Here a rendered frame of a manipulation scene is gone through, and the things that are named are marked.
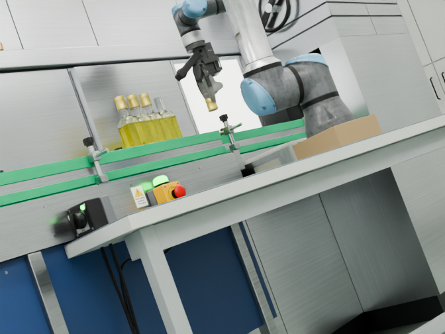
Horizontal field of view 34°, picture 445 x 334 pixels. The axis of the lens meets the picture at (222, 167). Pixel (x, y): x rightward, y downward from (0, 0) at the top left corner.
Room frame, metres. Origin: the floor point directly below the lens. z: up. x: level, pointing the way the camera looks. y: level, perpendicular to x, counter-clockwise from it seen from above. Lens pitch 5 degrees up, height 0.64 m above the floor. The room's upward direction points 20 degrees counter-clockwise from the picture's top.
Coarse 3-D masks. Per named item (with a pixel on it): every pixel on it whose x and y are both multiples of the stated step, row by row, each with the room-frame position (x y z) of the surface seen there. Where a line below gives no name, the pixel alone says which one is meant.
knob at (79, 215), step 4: (76, 212) 1.82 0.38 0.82; (80, 212) 1.82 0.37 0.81; (68, 216) 1.81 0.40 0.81; (72, 216) 1.81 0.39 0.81; (76, 216) 1.81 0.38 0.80; (80, 216) 1.81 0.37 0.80; (84, 216) 1.82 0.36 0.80; (72, 220) 1.81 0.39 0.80; (76, 220) 1.81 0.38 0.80; (80, 220) 1.81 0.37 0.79; (84, 220) 1.82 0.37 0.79; (72, 224) 1.81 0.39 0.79; (76, 224) 1.81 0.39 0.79; (80, 224) 1.81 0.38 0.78; (84, 224) 1.82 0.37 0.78; (72, 228) 1.81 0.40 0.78; (76, 228) 1.81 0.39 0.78; (80, 228) 1.82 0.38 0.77
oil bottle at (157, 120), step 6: (150, 114) 2.38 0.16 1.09; (156, 114) 2.39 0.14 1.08; (156, 120) 2.38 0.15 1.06; (162, 120) 2.40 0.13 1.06; (156, 126) 2.38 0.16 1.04; (162, 126) 2.40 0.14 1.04; (156, 132) 2.37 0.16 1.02; (162, 132) 2.39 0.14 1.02; (168, 132) 2.41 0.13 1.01; (162, 138) 2.38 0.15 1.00; (168, 138) 2.40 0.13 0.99
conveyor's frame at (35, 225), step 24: (168, 168) 2.17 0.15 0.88; (192, 168) 2.25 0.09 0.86; (216, 168) 2.34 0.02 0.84; (72, 192) 1.89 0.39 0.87; (96, 192) 1.95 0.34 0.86; (120, 192) 2.01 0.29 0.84; (144, 192) 2.08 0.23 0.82; (192, 192) 2.22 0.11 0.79; (0, 216) 1.71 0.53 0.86; (24, 216) 1.76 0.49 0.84; (48, 216) 1.81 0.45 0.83; (120, 216) 1.99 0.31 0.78; (0, 240) 1.70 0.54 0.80; (24, 240) 1.74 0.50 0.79; (48, 240) 1.80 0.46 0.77; (72, 240) 1.86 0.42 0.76
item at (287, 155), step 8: (280, 152) 2.38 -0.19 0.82; (288, 152) 2.36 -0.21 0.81; (256, 160) 2.44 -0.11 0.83; (264, 160) 2.42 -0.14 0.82; (272, 160) 2.40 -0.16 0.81; (280, 160) 2.38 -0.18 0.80; (288, 160) 2.37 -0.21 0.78; (248, 168) 2.47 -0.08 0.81; (256, 168) 2.45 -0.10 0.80; (264, 168) 2.43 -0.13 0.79
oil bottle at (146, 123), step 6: (138, 114) 2.35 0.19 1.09; (144, 114) 2.36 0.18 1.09; (144, 120) 2.34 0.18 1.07; (150, 120) 2.36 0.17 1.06; (144, 126) 2.33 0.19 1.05; (150, 126) 2.35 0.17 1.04; (144, 132) 2.33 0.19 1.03; (150, 132) 2.35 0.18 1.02; (150, 138) 2.34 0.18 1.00; (156, 138) 2.36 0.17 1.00
